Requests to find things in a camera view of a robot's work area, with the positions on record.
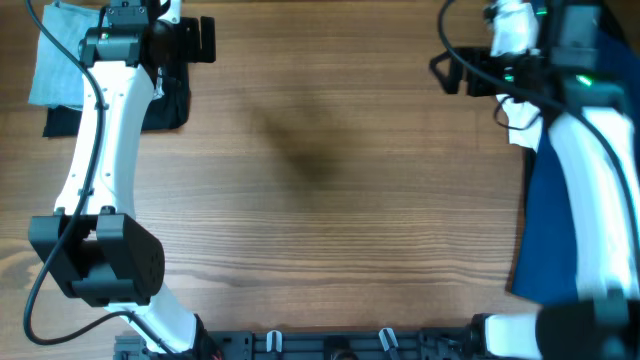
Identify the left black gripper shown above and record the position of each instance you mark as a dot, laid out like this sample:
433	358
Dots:
190	52

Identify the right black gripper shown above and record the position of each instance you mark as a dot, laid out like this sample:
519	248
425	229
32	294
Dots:
476	71

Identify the light blue denim shorts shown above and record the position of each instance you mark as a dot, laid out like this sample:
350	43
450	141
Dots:
57	60

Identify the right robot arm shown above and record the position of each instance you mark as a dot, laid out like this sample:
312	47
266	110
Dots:
547	58

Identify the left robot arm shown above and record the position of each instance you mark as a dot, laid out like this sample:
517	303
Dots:
92	245

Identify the white shirt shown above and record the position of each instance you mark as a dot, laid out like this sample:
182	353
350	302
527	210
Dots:
524	123

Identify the folded black trousers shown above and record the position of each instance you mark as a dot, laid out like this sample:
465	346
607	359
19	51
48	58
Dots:
168	109

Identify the dark blue shirt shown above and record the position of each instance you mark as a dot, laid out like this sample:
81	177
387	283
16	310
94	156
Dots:
546	264

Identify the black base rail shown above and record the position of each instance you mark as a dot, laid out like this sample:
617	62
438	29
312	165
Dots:
425	344

